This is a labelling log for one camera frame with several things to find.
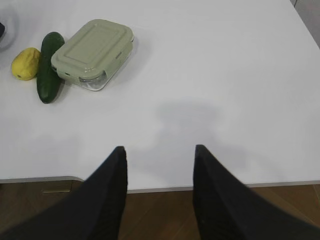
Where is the green cucumber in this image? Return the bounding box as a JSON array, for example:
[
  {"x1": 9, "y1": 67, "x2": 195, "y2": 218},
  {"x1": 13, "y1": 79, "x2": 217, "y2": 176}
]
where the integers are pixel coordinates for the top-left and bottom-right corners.
[{"x1": 36, "y1": 32, "x2": 65, "y2": 104}]

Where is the navy blue lunch bag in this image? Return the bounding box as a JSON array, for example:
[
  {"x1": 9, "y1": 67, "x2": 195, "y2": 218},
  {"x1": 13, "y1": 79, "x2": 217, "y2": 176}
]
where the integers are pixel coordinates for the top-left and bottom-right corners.
[{"x1": 0, "y1": 22, "x2": 6, "y2": 39}]

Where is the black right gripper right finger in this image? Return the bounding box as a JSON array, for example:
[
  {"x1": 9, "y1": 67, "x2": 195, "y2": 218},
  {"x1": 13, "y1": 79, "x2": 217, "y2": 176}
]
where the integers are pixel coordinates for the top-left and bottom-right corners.
[{"x1": 192, "y1": 144, "x2": 320, "y2": 240}]

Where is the green lid glass food container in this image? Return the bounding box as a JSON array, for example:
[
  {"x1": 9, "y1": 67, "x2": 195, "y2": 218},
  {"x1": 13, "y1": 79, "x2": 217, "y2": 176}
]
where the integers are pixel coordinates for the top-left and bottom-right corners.
[{"x1": 51, "y1": 19, "x2": 134, "y2": 92}]

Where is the yellow lemon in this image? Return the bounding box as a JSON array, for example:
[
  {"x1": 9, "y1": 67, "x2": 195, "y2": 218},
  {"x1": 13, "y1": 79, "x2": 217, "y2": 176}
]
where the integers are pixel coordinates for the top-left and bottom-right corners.
[{"x1": 11, "y1": 47, "x2": 41, "y2": 81}]

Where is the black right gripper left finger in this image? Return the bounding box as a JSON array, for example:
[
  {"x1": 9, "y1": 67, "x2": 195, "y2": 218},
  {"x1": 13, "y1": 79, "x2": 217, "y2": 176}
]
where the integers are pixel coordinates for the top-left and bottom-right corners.
[{"x1": 0, "y1": 146, "x2": 128, "y2": 240}]

